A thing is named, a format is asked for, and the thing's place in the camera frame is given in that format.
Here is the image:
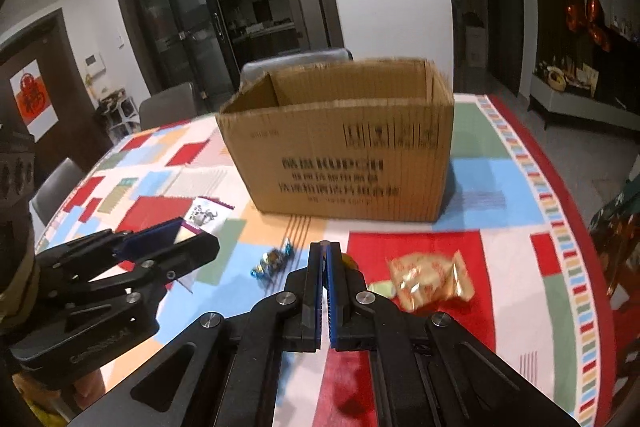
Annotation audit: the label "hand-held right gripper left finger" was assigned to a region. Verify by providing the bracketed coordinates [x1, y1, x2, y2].
[65, 241, 327, 427]

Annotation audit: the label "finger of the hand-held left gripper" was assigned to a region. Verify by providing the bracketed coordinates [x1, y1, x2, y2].
[36, 217, 185, 282]
[62, 231, 221, 324]

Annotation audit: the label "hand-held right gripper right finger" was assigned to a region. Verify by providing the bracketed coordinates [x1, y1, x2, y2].
[325, 243, 582, 427]

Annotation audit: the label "white cartoon print snack packet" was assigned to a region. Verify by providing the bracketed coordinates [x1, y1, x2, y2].
[176, 196, 236, 242]

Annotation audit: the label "blue silver candy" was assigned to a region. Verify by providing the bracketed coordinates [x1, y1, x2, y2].
[249, 243, 296, 281]

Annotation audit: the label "large golden snack packet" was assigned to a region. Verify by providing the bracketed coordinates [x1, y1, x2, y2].
[388, 252, 475, 314]

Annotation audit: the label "brown cardboard box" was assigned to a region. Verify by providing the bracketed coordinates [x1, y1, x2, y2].
[216, 58, 456, 224]

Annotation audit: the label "person's left hand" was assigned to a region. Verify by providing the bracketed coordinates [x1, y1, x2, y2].
[74, 369, 107, 412]

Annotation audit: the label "grey chair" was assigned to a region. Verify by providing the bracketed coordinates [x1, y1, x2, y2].
[139, 81, 197, 130]
[30, 158, 84, 226]
[239, 48, 354, 88]

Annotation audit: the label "white shoe rack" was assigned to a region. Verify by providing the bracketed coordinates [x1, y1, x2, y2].
[97, 89, 139, 144]

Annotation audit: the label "colourful patchwork tablecloth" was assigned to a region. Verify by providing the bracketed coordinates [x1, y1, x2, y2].
[30, 93, 617, 427]

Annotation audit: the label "dark wooden door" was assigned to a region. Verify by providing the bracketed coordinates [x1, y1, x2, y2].
[0, 8, 99, 188]

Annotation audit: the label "dark sliding glass door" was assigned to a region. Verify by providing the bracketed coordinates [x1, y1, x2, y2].
[109, 0, 347, 114]

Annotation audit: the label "red wooden chair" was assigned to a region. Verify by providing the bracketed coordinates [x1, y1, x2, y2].
[589, 191, 640, 299]

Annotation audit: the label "white box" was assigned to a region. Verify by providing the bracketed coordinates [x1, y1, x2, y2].
[464, 25, 489, 69]

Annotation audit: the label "white low cabinet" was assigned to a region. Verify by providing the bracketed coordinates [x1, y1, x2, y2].
[529, 71, 640, 131]

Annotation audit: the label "dark interior door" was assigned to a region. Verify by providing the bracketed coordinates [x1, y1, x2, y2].
[477, 0, 527, 98]

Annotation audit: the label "red foil balloons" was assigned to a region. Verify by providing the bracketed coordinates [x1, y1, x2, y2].
[567, 0, 614, 53]

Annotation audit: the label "red white wall poster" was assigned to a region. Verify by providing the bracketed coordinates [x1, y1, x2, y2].
[9, 60, 56, 138]

